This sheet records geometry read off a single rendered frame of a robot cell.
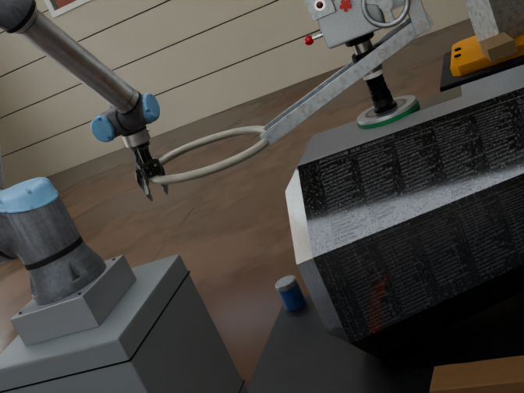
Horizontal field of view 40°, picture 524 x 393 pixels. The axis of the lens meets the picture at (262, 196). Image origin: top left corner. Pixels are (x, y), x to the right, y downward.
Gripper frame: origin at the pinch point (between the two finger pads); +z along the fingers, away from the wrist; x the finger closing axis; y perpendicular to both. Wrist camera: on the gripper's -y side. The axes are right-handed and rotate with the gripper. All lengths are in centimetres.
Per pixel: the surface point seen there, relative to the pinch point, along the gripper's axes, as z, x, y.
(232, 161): -7.3, 23.6, 24.7
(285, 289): 72, 42, -29
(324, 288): 34, 30, 55
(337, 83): -20, 65, 32
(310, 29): 40, 322, -531
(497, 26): -12, 147, 14
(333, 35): -36, 65, 38
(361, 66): -23, 73, 37
